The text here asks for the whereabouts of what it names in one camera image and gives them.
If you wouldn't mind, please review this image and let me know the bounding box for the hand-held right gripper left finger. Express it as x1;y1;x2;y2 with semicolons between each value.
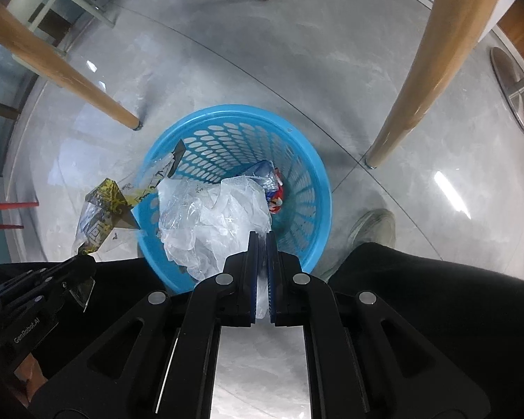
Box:
28;230;263;419

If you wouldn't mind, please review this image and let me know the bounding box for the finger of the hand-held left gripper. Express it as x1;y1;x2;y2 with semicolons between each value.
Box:
39;254;97;304
0;268;49;304

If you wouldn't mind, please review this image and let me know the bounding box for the person's left hand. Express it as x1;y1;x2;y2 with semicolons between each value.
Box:
13;353;49;407

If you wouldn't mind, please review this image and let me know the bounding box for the blue plastic packaging bag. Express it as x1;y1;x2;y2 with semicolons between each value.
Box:
245;160;280;197

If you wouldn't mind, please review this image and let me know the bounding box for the red metal stool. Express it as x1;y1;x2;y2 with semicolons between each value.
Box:
0;201;40;267

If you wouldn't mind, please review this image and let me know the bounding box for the person's right grey shoe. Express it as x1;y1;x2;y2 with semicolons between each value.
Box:
319;208;396;282

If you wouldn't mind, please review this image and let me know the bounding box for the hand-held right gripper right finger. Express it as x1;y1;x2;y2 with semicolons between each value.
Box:
265;231;492;419

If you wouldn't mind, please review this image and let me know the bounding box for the brown wooden cabinet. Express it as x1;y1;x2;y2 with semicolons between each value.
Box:
491;0;524;79

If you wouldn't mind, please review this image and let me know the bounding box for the red printed wrapper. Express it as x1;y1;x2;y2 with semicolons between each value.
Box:
266;168;285;214

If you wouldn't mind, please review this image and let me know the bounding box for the round white table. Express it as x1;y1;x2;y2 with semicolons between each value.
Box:
0;0;507;170

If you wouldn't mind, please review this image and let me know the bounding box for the person's right trouser leg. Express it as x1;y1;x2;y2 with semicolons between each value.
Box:
327;242;524;419

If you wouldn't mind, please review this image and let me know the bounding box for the clear white plastic bag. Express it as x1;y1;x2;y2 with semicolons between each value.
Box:
157;175;272;281

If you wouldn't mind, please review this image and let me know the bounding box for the blue plastic mesh wastebasket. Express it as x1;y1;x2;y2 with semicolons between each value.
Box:
131;104;333;295

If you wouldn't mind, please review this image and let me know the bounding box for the steel stand with round base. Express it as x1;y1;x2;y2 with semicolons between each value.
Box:
490;46;524;139

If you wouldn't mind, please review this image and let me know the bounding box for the yellow and black wrapper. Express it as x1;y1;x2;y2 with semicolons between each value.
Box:
67;139;188;313

